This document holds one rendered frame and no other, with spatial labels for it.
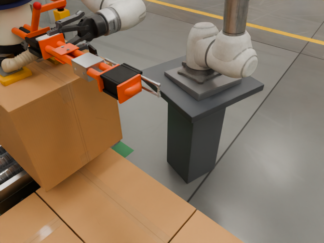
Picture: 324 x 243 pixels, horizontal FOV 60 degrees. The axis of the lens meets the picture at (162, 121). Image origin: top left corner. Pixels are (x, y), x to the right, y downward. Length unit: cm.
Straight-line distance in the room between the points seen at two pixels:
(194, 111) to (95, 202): 61
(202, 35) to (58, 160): 86
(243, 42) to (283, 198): 115
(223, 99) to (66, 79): 78
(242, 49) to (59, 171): 91
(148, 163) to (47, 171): 108
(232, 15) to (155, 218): 89
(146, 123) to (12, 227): 143
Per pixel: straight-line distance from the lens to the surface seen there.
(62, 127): 107
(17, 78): 108
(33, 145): 105
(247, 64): 130
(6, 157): 160
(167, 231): 119
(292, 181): 219
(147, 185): 130
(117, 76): 70
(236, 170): 212
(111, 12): 107
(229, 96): 148
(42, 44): 94
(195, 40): 144
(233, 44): 129
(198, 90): 142
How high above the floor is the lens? 160
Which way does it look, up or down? 41 degrees down
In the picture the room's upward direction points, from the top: straight up
